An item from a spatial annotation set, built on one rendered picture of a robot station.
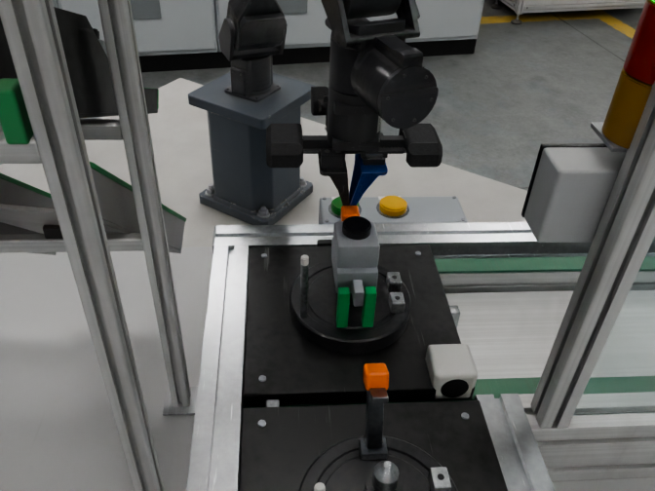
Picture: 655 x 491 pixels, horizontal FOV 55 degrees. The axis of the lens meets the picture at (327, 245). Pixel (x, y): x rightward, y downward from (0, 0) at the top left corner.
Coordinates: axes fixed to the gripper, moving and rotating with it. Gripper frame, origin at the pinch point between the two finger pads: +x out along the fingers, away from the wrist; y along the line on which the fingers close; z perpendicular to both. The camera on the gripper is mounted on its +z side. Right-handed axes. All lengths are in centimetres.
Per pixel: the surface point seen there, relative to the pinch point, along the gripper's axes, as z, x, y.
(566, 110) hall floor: 241, 109, -147
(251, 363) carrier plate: -15.1, 12.5, 11.2
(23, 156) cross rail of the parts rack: -28.8, -20.7, 21.9
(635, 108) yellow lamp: -20.6, -19.5, -17.1
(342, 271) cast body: -10.3, 4.0, 1.5
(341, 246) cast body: -9.8, 1.1, 1.7
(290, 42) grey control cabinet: 298, 95, 0
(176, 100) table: 71, 23, 30
